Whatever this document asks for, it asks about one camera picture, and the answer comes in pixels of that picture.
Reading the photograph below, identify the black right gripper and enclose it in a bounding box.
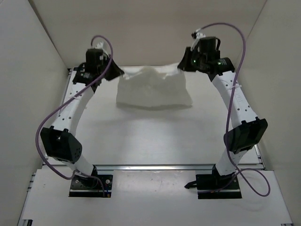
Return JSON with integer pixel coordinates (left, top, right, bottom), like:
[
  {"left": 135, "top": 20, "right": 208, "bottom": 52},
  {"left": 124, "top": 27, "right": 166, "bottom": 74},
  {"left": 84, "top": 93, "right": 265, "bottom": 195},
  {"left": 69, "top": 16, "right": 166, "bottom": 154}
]
[{"left": 177, "top": 48, "right": 206, "bottom": 74}]

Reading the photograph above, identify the white pleated skirt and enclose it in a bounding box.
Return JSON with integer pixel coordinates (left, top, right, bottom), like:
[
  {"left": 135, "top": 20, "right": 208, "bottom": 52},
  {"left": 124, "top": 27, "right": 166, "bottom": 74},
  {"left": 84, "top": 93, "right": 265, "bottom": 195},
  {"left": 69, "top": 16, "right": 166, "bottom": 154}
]
[{"left": 116, "top": 64, "right": 193, "bottom": 110}]

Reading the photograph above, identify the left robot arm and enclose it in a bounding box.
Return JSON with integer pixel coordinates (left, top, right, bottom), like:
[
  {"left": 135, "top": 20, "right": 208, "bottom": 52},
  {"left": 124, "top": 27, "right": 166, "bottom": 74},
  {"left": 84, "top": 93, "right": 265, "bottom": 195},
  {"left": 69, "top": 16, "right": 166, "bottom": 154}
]
[{"left": 38, "top": 46, "right": 192, "bottom": 187}]

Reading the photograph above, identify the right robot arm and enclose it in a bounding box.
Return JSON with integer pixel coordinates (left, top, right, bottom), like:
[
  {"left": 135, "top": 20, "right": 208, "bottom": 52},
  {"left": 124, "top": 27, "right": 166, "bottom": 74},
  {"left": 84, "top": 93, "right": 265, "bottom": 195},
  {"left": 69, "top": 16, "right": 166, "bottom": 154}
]
[{"left": 190, "top": 32, "right": 268, "bottom": 189}]

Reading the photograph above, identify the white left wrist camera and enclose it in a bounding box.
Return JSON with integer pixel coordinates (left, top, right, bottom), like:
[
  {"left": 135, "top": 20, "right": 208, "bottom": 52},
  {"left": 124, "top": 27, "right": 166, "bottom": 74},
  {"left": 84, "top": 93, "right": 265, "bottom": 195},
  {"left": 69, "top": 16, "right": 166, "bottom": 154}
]
[{"left": 95, "top": 42, "right": 110, "bottom": 60}]

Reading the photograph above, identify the aluminium table front rail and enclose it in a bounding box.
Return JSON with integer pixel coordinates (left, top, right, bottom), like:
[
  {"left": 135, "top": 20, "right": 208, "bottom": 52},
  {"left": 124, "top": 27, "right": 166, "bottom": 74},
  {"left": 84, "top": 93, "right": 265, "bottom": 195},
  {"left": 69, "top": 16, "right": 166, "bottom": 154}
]
[{"left": 42, "top": 163, "right": 266, "bottom": 172}]

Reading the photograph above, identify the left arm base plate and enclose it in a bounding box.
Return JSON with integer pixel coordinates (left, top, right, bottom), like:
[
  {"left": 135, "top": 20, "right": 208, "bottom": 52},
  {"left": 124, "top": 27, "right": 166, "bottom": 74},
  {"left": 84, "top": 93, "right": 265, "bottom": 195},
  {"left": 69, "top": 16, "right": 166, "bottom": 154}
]
[{"left": 69, "top": 173, "right": 113, "bottom": 198}]

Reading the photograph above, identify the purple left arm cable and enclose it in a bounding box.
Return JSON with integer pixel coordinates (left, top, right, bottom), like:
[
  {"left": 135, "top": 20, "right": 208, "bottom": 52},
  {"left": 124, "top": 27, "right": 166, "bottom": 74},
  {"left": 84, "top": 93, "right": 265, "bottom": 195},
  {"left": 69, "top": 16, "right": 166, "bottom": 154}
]
[{"left": 35, "top": 35, "right": 114, "bottom": 197}]

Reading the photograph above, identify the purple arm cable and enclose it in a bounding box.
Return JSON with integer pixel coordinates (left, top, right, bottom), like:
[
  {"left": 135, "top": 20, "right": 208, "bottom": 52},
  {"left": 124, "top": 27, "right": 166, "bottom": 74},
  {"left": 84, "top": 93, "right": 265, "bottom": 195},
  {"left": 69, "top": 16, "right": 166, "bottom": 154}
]
[
  {"left": 191, "top": 22, "right": 271, "bottom": 197},
  {"left": 35, "top": 35, "right": 114, "bottom": 197}
]

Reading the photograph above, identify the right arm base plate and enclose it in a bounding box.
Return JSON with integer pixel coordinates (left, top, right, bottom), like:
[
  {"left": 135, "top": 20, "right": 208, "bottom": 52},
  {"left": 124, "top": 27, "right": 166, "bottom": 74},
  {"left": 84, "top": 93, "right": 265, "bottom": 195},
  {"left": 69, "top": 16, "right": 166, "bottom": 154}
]
[{"left": 184, "top": 174, "right": 242, "bottom": 200}]

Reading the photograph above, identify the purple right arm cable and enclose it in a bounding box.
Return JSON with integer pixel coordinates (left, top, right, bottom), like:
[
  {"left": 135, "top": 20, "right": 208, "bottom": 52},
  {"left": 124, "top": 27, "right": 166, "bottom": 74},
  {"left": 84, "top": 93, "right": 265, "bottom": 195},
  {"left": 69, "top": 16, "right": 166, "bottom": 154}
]
[{"left": 191, "top": 22, "right": 271, "bottom": 197}]

